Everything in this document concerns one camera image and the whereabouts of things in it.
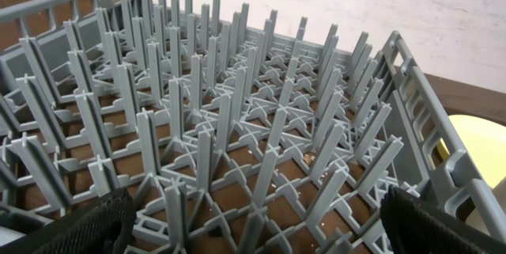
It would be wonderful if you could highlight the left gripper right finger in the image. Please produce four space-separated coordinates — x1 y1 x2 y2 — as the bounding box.
379 187 505 254

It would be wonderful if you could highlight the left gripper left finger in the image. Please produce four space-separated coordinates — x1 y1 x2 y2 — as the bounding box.
1 188 136 254

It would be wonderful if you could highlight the white plastic cup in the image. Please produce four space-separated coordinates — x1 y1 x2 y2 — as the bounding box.
465 179 505 242

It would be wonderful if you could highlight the yellow round plate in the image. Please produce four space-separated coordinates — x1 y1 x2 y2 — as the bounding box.
448 115 505 189

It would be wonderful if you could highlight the grey plastic dish rack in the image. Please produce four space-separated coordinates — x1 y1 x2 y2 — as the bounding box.
1 0 484 253

